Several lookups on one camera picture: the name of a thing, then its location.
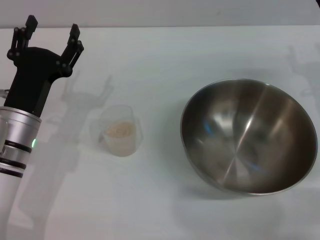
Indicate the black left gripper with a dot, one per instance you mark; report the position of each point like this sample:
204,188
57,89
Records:
32,75

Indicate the clear plastic measuring cup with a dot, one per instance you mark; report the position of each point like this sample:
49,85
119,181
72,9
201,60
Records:
120,130

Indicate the white uncooked rice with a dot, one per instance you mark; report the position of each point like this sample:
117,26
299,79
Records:
119,130

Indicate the stainless steel mixing bowl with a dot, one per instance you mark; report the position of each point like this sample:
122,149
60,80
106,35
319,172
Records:
247,136

